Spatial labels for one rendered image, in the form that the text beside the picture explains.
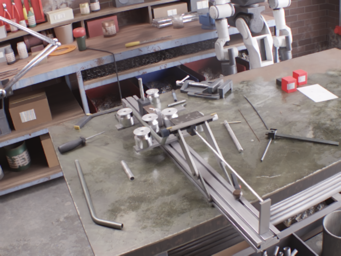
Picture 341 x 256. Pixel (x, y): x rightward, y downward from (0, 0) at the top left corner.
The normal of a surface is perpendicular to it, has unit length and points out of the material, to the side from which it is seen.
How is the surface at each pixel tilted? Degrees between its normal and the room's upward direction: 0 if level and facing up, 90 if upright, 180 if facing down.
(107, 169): 0
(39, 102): 94
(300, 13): 90
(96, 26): 90
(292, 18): 90
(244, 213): 0
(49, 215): 0
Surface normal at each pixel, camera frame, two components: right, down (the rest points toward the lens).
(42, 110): 0.36, 0.40
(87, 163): -0.11, -0.87
